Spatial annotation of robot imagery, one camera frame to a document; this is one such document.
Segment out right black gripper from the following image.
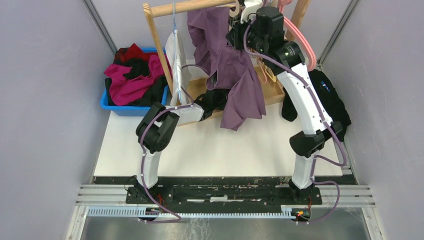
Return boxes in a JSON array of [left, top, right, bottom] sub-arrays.
[[225, 11, 267, 55]]

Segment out beige wooden hanger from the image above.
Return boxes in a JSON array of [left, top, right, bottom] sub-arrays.
[[228, 4, 242, 18]]

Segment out purple garment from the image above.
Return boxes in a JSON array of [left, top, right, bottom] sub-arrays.
[[187, 7, 266, 131]]

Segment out white skirt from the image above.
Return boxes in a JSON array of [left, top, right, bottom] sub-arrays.
[[165, 29, 192, 106]]

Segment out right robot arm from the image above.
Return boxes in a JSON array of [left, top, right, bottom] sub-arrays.
[[226, 6, 342, 204]]

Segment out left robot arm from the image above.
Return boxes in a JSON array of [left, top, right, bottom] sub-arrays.
[[134, 89, 229, 204]]

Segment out pink hanger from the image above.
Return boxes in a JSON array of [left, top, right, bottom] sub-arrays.
[[283, 0, 317, 72]]

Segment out wooden hanger rack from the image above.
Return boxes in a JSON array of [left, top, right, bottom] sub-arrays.
[[142, 0, 312, 127]]

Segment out black garment pile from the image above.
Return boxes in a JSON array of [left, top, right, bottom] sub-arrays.
[[281, 69, 352, 142]]

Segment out magenta garment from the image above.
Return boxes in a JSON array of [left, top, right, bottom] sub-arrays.
[[103, 54, 172, 107]]

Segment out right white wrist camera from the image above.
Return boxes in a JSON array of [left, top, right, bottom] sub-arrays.
[[240, 0, 264, 24]]

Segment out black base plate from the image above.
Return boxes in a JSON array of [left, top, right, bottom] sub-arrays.
[[93, 176, 329, 215]]

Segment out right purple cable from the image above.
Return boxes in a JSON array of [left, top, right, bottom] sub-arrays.
[[243, 16, 348, 225]]

